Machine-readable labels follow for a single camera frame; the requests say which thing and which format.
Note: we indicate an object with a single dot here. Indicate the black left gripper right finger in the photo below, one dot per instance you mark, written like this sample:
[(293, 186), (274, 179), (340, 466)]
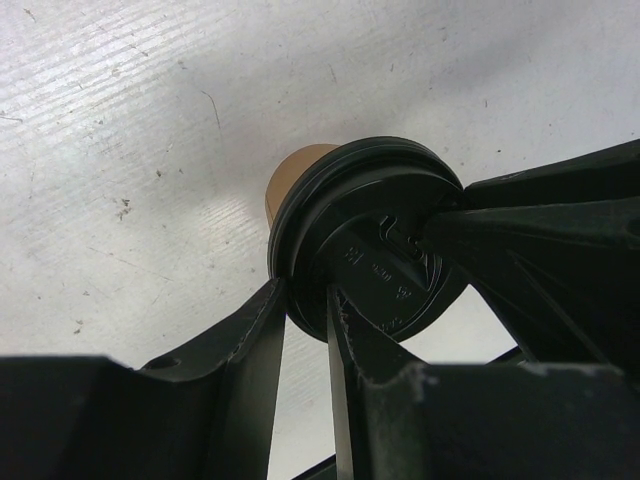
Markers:
[(398, 417)]

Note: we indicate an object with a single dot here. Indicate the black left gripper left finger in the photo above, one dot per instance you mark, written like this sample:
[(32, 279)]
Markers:
[(204, 410)]

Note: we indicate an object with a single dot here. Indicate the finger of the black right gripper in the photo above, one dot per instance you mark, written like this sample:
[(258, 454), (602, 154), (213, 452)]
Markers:
[(554, 251)]

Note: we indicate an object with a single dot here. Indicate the black coffee cup lid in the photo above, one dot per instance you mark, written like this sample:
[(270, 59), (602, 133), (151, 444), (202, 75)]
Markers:
[(356, 220)]

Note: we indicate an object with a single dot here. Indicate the brown paper coffee cup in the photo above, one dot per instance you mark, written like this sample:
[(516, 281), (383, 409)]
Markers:
[(288, 173)]

